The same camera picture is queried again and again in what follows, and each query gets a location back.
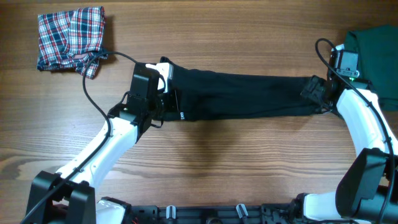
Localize black garment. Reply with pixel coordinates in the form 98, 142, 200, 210
169, 64, 322, 121

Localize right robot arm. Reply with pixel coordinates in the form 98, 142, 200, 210
301, 49, 397, 223

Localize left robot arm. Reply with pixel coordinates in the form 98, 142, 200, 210
22, 62, 174, 223

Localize dark green folded garment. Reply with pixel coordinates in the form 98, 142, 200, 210
344, 25, 397, 111

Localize plaid folded cloth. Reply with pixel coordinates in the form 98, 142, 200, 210
37, 6, 106, 79

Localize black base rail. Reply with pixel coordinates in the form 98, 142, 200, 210
123, 203, 311, 224

